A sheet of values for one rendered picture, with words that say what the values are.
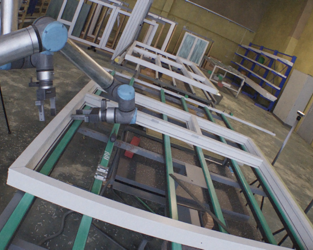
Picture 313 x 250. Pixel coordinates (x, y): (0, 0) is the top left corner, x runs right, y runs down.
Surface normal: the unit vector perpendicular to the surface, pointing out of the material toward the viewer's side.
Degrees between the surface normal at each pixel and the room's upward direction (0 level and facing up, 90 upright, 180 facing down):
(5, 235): 0
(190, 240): 90
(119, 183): 0
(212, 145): 90
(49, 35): 87
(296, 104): 90
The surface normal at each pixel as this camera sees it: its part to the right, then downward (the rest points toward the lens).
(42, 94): -0.07, 0.22
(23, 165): 0.37, -0.86
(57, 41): 0.73, 0.45
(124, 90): 0.09, -0.72
